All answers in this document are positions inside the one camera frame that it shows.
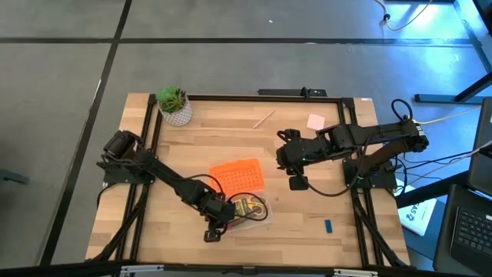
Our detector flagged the grey furniture foot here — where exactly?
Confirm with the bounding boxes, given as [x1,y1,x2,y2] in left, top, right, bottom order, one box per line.
[0,168,30,186]

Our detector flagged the dark monitor panel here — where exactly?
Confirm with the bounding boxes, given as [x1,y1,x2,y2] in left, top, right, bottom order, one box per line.
[467,95,492,186]

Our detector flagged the black laptop keyboard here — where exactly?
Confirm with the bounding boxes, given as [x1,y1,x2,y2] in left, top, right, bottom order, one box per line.
[433,183,492,276]

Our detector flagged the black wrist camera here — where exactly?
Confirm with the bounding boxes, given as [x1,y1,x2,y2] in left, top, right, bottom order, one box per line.
[203,229,223,244]
[288,175,310,192]

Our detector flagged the clear plastic pencil box base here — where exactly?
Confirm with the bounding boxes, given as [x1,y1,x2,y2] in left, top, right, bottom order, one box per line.
[225,191,274,232]

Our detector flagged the black aluminium table frame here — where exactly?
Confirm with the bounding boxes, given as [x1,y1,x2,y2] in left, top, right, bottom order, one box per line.
[87,93,411,269]

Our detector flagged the wooden pencil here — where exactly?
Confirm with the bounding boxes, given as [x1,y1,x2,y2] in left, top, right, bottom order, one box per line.
[252,110,276,129]

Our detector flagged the green plant in patterned pot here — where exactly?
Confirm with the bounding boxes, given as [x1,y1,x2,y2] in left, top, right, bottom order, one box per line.
[155,85,194,128]

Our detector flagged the black desk leg frame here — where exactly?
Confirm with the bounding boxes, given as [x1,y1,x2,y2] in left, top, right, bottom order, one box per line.
[414,0,492,105]

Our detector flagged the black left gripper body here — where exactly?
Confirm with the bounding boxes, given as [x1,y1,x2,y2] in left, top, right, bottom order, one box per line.
[191,189,237,232]

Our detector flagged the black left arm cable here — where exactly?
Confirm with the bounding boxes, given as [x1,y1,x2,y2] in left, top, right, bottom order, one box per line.
[168,173,270,223]

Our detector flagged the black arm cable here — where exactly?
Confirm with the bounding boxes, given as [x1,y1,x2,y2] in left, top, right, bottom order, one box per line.
[302,134,372,199]
[168,173,270,223]

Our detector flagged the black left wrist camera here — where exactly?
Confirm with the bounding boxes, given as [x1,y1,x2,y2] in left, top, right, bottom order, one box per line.
[203,229,223,244]

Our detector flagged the black bar camera mount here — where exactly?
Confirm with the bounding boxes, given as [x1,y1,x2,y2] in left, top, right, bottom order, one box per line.
[257,86,328,98]

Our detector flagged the orange plastic pencil box lid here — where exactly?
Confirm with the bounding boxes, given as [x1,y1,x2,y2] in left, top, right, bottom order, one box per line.
[208,158,267,198]

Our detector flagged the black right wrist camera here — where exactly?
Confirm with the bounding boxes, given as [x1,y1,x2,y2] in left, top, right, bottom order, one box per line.
[288,175,310,192]

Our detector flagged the pink sticky note pad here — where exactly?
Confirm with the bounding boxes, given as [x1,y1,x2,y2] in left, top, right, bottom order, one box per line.
[306,112,327,132]

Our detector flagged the white cable by desk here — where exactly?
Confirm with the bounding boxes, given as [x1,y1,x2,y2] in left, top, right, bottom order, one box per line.
[417,138,492,180]

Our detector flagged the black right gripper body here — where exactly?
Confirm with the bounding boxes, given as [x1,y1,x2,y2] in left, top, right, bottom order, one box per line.
[276,130,322,171]

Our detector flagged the yellow power cable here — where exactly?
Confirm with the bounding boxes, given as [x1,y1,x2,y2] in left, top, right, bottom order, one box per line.
[417,104,482,126]

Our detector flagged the white floor cable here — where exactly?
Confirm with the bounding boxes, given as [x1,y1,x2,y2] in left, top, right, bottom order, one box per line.
[374,0,434,32]

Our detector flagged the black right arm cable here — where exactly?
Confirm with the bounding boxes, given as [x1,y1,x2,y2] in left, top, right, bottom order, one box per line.
[302,134,372,199]

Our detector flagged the yellow handled scissors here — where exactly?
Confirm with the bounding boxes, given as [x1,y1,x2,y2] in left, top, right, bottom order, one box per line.
[248,195,268,217]

